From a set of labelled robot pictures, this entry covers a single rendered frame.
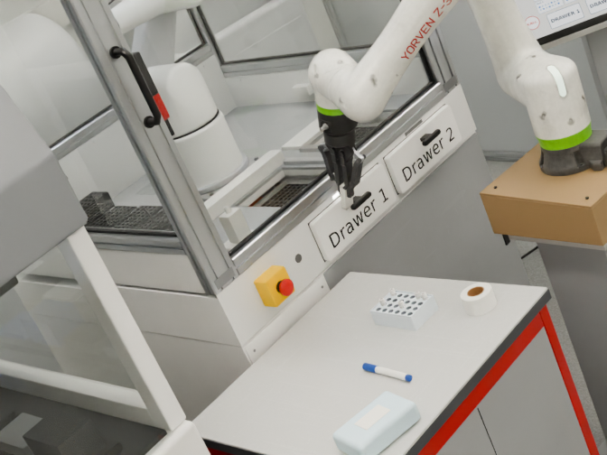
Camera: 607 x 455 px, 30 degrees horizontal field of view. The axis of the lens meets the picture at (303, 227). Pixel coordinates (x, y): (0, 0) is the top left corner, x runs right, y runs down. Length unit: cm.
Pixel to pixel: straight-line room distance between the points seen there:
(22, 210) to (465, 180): 155
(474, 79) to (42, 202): 310
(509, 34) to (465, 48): 212
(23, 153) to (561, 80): 119
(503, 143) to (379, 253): 208
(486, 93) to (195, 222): 253
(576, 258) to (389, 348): 54
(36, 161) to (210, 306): 76
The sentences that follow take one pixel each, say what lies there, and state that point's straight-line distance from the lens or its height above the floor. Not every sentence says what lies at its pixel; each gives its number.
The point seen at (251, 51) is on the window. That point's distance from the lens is 266.
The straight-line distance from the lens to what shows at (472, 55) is 479.
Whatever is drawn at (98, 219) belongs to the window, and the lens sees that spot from 279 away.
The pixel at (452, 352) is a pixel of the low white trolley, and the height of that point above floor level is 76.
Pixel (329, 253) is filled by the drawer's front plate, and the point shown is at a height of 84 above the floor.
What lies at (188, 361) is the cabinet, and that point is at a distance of 286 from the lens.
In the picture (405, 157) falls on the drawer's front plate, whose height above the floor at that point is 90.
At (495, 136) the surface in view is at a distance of 495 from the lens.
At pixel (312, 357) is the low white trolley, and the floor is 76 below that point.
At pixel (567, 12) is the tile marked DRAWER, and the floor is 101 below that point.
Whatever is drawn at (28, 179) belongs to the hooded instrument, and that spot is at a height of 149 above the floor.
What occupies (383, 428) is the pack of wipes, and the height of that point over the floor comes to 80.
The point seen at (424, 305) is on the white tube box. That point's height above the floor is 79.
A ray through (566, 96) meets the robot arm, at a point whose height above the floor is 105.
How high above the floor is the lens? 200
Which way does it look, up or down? 23 degrees down
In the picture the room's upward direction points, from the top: 24 degrees counter-clockwise
